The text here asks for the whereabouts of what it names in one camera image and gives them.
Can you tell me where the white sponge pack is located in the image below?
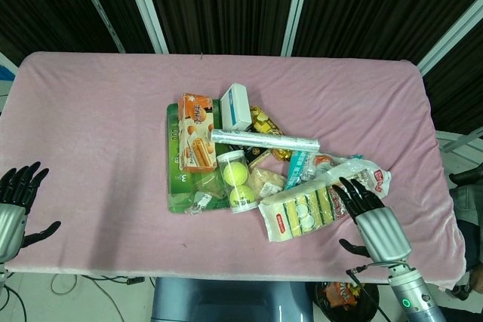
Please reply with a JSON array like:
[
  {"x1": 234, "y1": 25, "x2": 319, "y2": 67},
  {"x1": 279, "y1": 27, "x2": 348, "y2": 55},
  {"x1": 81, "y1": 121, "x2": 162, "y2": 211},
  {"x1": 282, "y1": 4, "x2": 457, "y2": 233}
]
[{"x1": 257, "y1": 176, "x2": 352, "y2": 244}]

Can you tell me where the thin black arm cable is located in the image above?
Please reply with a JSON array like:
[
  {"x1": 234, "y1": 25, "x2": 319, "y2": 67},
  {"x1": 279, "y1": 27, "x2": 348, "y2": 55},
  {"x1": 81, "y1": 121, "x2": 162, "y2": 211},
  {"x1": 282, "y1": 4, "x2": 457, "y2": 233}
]
[{"x1": 346, "y1": 263, "x2": 390, "y2": 322}]

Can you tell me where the yellow tennis ball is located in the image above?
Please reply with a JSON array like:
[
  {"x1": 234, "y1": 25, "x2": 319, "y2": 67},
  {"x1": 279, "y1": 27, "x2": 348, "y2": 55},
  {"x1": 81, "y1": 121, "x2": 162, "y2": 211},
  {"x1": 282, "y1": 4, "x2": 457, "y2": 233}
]
[
  {"x1": 222, "y1": 161, "x2": 249, "y2": 186},
  {"x1": 229, "y1": 185, "x2": 254, "y2": 211}
]

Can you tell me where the clear packet with green cake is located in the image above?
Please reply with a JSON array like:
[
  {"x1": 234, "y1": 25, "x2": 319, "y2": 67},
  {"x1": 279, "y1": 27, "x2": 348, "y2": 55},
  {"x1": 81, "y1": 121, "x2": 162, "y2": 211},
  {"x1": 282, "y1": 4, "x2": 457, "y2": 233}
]
[{"x1": 186, "y1": 170, "x2": 228, "y2": 216}]

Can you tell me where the grey cloth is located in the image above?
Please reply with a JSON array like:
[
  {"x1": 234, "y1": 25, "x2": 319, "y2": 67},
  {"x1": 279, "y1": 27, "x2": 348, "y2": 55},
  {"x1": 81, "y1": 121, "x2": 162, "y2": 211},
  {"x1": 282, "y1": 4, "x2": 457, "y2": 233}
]
[{"x1": 450, "y1": 185, "x2": 483, "y2": 225}]

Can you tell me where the black packet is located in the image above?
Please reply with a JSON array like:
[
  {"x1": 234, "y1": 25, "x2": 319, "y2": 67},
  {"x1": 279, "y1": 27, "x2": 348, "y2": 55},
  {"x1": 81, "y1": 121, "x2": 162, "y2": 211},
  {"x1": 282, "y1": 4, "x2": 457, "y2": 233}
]
[{"x1": 243, "y1": 146, "x2": 273, "y2": 167}]

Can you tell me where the black curtain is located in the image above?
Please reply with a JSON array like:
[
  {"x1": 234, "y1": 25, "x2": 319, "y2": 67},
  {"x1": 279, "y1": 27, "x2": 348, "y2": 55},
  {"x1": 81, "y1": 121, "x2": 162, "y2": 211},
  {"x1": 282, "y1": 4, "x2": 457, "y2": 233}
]
[
  {"x1": 140, "y1": 0, "x2": 303, "y2": 55},
  {"x1": 292, "y1": 0, "x2": 483, "y2": 63}
]

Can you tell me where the orange snack bag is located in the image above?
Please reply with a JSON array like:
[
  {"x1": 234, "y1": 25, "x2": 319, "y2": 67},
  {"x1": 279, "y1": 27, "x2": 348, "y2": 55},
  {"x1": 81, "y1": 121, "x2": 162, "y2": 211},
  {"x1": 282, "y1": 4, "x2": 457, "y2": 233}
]
[{"x1": 319, "y1": 281, "x2": 364, "y2": 322}]

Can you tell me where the silver foil roll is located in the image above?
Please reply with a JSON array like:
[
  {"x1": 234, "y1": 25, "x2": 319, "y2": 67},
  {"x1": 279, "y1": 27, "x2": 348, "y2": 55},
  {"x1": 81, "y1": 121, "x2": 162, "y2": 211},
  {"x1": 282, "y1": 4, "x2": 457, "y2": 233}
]
[{"x1": 210, "y1": 128, "x2": 321, "y2": 152}]

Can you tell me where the clear tennis ball tube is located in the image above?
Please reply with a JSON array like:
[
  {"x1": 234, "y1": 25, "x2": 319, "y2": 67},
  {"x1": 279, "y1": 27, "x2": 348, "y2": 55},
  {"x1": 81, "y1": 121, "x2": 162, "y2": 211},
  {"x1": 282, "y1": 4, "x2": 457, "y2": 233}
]
[{"x1": 216, "y1": 150, "x2": 255, "y2": 214}]

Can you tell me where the white and blue box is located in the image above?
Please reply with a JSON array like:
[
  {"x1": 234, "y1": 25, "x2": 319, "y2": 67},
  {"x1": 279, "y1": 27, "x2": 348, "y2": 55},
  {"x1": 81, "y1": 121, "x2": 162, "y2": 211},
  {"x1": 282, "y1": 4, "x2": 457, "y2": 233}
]
[{"x1": 220, "y1": 83, "x2": 253, "y2": 132}]

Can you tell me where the white frame post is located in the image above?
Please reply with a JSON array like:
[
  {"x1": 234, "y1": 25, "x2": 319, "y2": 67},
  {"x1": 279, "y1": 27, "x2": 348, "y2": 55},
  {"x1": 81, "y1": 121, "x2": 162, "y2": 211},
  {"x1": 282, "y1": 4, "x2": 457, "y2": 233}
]
[
  {"x1": 416, "y1": 8, "x2": 483, "y2": 76},
  {"x1": 69, "y1": 0, "x2": 126, "y2": 54},
  {"x1": 120, "y1": 0, "x2": 169, "y2": 55},
  {"x1": 280, "y1": 0, "x2": 315, "y2": 56}
]

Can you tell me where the flat green box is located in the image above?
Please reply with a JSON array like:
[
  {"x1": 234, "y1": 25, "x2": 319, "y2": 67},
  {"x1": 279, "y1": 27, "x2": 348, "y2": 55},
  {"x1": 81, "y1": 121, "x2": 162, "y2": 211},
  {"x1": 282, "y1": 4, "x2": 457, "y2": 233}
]
[{"x1": 166, "y1": 99, "x2": 232, "y2": 215}]

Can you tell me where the black bin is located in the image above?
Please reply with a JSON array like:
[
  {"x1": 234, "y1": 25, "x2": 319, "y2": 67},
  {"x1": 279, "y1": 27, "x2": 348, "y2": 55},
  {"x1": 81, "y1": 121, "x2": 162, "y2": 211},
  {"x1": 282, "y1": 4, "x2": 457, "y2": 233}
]
[{"x1": 315, "y1": 280, "x2": 380, "y2": 322}]

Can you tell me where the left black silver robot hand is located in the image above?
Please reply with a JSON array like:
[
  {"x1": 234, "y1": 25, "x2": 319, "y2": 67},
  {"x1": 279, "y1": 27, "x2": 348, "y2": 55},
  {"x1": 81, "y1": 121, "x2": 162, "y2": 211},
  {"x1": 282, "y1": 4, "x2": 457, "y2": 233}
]
[{"x1": 0, "y1": 161, "x2": 62, "y2": 263}]

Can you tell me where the yellow snack packet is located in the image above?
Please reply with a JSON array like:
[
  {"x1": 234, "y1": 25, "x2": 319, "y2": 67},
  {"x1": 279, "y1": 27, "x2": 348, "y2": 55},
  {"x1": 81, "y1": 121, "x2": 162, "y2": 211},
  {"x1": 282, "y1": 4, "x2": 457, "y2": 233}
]
[{"x1": 248, "y1": 105, "x2": 294, "y2": 163}]

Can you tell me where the white bag with red logo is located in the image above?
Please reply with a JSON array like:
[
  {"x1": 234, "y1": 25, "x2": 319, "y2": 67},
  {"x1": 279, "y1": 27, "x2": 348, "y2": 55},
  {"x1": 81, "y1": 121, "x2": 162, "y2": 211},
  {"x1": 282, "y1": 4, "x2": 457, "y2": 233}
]
[{"x1": 312, "y1": 158, "x2": 393, "y2": 202}]

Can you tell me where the orange and white snack packet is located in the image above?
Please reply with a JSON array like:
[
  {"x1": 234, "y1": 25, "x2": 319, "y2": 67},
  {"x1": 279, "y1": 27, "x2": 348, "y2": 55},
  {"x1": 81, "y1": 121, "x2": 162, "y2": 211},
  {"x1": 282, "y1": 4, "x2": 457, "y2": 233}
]
[{"x1": 313, "y1": 153, "x2": 337, "y2": 172}]

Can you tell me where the black floor cable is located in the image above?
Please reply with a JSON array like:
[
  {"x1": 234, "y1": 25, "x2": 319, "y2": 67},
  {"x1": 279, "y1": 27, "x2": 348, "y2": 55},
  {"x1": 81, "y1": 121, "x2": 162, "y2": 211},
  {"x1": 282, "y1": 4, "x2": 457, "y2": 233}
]
[{"x1": 83, "y1": 274, "x2": 146, "y2": 286}]

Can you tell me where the beige bread packet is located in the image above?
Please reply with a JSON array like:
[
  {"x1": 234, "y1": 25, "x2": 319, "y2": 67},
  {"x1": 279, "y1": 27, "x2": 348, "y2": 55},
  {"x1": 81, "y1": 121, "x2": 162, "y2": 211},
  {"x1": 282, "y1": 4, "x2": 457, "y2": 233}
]
[{"x1": 248, "y1": 165, "x2": 288, "y2": 199}]

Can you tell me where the teal and white packet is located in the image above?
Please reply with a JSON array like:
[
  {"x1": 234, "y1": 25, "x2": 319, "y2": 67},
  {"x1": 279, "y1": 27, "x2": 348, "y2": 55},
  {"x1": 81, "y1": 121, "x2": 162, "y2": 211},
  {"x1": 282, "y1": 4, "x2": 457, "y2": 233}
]
[{"x1": 285, "y1": 150, "x2": 321, "y2": 191}]

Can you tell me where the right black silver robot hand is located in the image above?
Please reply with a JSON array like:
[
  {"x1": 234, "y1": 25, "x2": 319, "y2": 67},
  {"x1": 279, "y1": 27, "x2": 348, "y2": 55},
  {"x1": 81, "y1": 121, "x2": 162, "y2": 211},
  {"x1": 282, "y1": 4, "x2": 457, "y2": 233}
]
[{"x1": 331, "y1": 176, "x2": 413, "y2": 264}]

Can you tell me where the pink tablecloth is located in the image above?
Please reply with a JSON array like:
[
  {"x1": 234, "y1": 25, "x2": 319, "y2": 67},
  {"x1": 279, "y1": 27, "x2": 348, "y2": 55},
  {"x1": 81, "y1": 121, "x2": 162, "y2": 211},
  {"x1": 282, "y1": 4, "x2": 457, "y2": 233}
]
[{"x1": 0, "y1": 51, "x2": 467, "y2": 291}]

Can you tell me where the orange biscuit box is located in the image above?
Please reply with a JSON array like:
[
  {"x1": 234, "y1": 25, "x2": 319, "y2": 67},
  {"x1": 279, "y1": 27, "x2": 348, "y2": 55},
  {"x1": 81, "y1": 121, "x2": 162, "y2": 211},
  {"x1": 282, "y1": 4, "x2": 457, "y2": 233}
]
[{"x1": 178, "y1": 92, "x2": 218, "y2": 174}]

